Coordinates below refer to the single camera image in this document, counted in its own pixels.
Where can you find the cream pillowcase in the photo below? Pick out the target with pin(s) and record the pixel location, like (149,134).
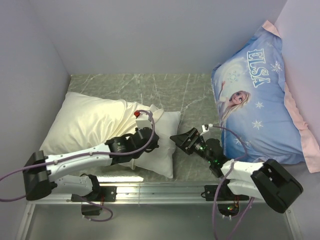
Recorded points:
(85,121)

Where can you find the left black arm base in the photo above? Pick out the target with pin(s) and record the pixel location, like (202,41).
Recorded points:
(104,194)

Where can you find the aluminium mounting rail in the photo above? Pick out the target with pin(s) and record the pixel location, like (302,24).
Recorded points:
(142,193)

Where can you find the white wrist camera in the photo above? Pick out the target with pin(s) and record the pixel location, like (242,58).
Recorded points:
(206,129)
(142,119)

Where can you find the white pillow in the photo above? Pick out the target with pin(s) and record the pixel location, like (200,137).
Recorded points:
(160,160)

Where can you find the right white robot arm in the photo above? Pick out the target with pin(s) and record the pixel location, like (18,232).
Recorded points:
(268,181)

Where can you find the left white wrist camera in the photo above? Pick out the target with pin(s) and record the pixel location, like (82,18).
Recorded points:
(142,119)

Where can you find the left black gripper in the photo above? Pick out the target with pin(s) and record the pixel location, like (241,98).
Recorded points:
(154,144)

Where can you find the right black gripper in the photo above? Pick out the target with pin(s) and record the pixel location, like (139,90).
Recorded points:
(182,140)

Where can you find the blue Elsa pillow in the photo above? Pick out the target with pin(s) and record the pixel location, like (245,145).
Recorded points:
(256,110)

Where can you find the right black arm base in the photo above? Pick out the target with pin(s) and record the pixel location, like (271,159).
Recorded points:
(225,194)

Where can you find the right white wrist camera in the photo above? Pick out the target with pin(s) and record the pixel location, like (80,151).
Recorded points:
(206,129)

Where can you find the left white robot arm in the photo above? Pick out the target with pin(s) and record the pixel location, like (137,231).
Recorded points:
(44,174)

